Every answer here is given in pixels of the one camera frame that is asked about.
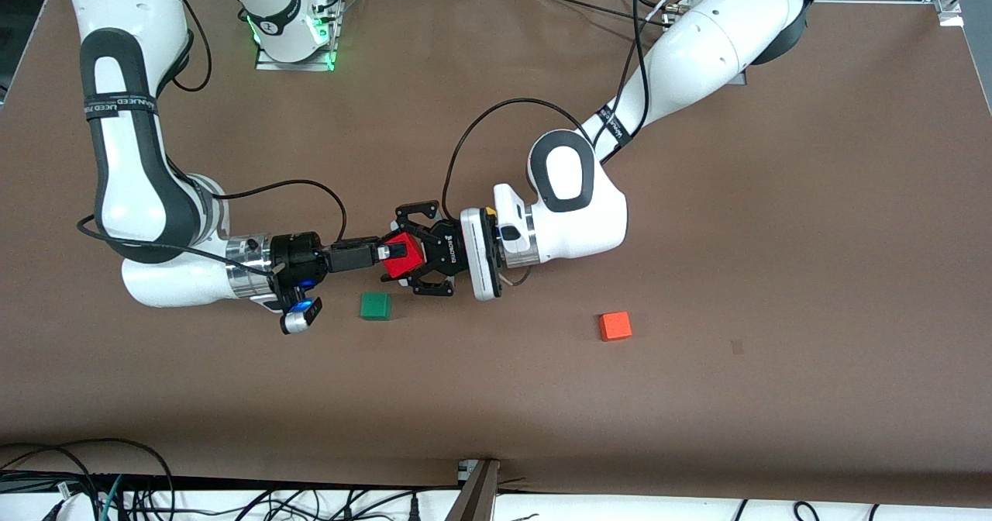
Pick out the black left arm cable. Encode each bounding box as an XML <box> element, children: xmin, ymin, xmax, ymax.
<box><xmin>441</xmin><ymin>0</ymin><xmax>677</xmax><ymax>221</ymax></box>

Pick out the grey metal post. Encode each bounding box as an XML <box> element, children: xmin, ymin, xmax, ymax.
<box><xmin>446</xmin><ymin>459</ymin><xmax>501</xmax><ymax>521</ymax></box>

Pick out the teal cable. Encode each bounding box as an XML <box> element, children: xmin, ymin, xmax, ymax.
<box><xmin>98</xmin><ymin>474</ymin><xmax>126</xmax><ymax>521</ymax></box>

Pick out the long black cable loop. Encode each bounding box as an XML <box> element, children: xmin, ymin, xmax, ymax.
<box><xmin>0</xmin><ymin>437</ymin><xmax>176</xmax><ymax>521</ymax></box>

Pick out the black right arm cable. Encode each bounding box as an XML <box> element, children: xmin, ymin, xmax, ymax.
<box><xmin>76</xmin><ymin>9</ymin><xmax>348</xmax><ymax>275</ymax></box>

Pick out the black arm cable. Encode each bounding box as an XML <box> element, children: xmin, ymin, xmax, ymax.
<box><xmin>441</xmin><ymin>0</ymin><xmax>677</xmax><ymax>221</ymax></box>
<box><xmin>76</xmin><ymin>9</ymin><xmax>348</xmax><ymax>275</ymax></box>

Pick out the red wooden block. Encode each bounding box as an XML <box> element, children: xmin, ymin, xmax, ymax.
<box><xmin>380</xmin><ymin>232</ymin><xmax>428</xmax><ymax>280</ymax></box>

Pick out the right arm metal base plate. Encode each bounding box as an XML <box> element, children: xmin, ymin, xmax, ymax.
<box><xmin>254</xmin><ymin>0</ymin><xmax>343</xmax><ymax>72</ymax></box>

